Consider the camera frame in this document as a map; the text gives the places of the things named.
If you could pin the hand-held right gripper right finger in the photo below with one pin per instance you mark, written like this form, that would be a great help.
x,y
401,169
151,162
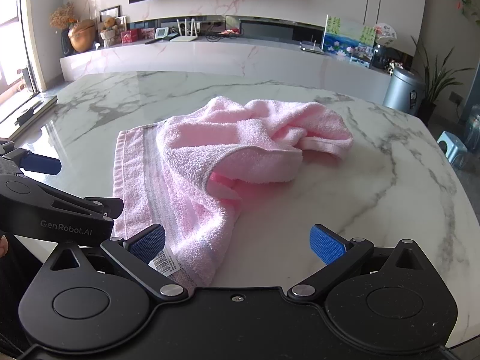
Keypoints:
x,y
327,245

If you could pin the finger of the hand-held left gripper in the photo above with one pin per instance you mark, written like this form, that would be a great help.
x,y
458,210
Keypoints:
x,y
107,207
39,163

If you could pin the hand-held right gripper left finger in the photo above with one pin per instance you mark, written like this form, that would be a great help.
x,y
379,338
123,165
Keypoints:
x,y
145,244

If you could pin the pink towel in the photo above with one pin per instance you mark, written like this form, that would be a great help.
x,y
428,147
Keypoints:
x,y
195,150

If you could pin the person's left hand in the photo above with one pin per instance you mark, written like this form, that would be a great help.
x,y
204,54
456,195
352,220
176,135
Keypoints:
x,y
3,246

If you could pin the black floor tool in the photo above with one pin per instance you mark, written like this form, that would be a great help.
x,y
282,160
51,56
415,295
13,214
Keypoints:
x,y
28,112

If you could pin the brown wooden gourd ornament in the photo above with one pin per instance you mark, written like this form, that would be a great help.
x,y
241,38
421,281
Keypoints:
x,y
82,35

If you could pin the dried flower bouquet in vase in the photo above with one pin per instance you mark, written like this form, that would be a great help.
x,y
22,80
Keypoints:
x,y
64,17

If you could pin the brown teddy bear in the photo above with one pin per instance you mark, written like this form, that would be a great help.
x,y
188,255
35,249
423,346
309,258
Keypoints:
x,y
108,30

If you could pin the red box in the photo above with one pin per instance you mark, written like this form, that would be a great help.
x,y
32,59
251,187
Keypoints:
x,y
129,36

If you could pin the blue plastic stool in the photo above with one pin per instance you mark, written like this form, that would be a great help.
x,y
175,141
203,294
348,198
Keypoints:
x,y
452,148

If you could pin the black remote control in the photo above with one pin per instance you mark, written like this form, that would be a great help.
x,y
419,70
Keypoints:
x,y
152,41

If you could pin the silver trash can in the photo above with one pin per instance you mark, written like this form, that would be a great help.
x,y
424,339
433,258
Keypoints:
x,y
403,92

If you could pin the white digital clock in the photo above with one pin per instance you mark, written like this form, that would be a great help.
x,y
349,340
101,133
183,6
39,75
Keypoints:
x,y
162,33

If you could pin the white router with antennas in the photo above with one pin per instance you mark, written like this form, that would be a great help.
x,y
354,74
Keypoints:
x,y
185,36

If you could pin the green potted plant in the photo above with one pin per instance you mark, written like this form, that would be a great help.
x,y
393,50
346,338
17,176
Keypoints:
x,y
431,82

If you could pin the dark glass tank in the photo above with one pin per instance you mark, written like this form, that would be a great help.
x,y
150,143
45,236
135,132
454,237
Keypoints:
x,y
388,60

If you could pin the black router with antennas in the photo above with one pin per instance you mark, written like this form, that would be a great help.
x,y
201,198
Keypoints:
x,y
312,48

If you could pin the blue lotus painting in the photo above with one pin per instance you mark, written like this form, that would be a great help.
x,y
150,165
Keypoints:
x,y
343,47

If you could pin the round paper fan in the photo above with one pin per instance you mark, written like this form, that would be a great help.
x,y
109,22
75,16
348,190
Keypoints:
x,y
385,33

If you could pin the black picture frame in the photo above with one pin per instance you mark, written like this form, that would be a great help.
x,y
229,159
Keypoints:
x,y
108,12

